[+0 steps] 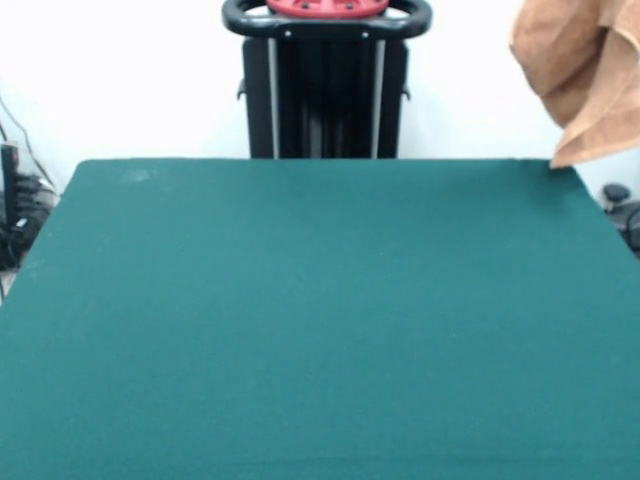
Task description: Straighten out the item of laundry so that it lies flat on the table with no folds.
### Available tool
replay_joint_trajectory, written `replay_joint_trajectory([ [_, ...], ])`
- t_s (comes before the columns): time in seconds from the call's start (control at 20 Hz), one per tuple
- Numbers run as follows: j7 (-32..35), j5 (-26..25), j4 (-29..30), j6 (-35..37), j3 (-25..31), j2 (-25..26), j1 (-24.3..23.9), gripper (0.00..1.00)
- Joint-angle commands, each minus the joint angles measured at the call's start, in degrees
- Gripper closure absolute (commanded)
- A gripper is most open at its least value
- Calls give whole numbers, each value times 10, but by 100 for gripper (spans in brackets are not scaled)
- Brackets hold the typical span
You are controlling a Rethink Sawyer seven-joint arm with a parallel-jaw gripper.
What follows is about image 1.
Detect thin grey wall cable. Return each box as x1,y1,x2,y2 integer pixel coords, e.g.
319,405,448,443
0,94,54,186

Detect tan terry towel white label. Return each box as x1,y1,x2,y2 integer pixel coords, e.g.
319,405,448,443
508,0,640,171

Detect black robot pedestal with handle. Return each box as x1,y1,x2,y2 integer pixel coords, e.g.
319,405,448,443
222,0,431,160

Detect black upright box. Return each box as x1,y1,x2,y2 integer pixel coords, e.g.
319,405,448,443
0,143,22,221

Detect black cable bundle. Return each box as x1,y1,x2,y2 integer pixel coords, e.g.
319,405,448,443
0,172,61,271

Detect dark green table cloth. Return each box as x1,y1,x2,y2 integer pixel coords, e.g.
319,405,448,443
0,158,640,480

